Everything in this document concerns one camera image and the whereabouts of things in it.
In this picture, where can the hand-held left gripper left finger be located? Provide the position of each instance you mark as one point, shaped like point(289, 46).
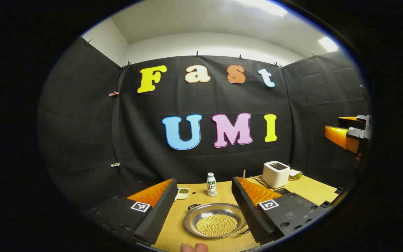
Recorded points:
point(159, 210)

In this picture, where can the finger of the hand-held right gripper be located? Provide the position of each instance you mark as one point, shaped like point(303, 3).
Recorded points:
point(353, 122)
point(341, 138)

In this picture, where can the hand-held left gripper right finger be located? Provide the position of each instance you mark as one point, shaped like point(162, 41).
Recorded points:
point(247, 210)

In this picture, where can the stainless steel pot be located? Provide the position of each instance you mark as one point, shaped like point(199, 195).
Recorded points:
point(201, 210)

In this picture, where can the white divided bean dish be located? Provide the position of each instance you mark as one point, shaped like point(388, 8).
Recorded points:
point(182, 193)

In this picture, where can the pile of yellow soybeans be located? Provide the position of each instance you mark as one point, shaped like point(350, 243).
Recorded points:
point(217, 225)

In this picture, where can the white drink bottle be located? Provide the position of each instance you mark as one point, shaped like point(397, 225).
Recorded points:
point(211, 187)

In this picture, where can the white toaster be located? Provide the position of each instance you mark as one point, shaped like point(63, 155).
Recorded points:
point(275, 175)

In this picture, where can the black table edge clamp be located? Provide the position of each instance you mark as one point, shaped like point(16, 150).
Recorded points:
point(325, 203)
point(339, 190)

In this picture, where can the toy sandwich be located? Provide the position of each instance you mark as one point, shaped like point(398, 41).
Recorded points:
point(295, 174)

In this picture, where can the silver cloth clip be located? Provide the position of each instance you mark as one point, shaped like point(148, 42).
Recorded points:
point(115, 164)

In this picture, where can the ceiling light panel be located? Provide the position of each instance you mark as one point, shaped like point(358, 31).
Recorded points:
point(328, 44)

